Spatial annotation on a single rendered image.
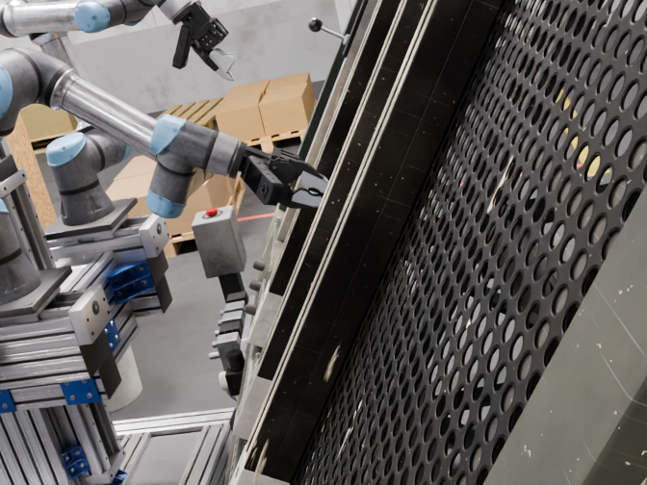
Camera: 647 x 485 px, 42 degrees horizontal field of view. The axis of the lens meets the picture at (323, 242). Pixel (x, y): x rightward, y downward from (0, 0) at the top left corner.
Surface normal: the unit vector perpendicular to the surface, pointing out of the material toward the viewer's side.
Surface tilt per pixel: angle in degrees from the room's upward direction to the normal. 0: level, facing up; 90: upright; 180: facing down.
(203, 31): 90
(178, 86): 90
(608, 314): 57
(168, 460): 0
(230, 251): 90
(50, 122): 90
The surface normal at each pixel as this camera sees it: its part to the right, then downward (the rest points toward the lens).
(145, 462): -0.21, -0.91
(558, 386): -0.94, -0.33
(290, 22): -0.12, 0.39
